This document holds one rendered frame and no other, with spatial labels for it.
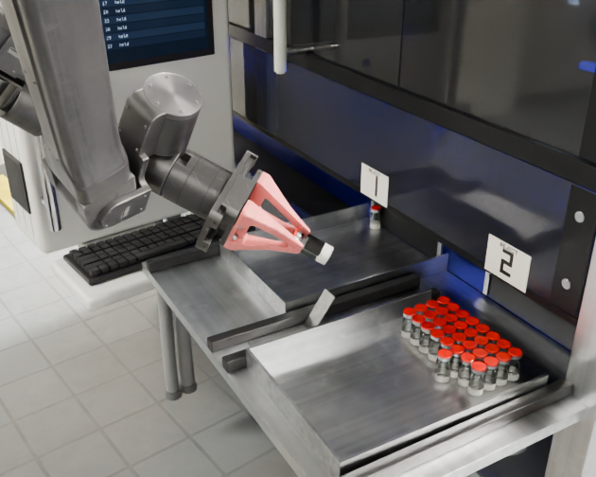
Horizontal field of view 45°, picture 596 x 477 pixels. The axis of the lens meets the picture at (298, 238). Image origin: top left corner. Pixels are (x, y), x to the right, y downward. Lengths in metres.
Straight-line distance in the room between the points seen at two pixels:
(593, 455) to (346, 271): 0.51
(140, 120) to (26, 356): 2.12
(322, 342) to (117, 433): 1.31
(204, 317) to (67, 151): 0.63
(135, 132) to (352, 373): 0.53
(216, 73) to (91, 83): 1.13
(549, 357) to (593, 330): 0.15
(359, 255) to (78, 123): 0.87
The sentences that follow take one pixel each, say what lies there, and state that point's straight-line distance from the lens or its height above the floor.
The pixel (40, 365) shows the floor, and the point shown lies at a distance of 2.69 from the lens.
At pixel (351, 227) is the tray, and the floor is 0.88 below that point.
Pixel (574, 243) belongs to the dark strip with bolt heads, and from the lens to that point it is 1.00.
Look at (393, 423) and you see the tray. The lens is 0.99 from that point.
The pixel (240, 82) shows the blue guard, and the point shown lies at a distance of 1.78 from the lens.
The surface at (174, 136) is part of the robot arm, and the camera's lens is 0.70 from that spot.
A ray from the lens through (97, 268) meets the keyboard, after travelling 1.48.
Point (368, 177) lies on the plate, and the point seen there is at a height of 1.03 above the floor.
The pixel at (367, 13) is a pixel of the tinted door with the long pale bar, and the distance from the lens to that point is 1.30.
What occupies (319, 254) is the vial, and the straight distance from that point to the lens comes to 0.75.
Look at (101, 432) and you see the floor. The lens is 2.35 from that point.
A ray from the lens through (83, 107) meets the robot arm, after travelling 0.58.
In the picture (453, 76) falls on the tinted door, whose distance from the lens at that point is 1.13.
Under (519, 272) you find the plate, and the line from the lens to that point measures 1.09.
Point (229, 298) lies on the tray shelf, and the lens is 1.24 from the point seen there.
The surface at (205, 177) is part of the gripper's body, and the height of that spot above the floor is 1.26.
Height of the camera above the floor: 1.54
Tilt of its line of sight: 27 degrees down
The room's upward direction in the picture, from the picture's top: straight up
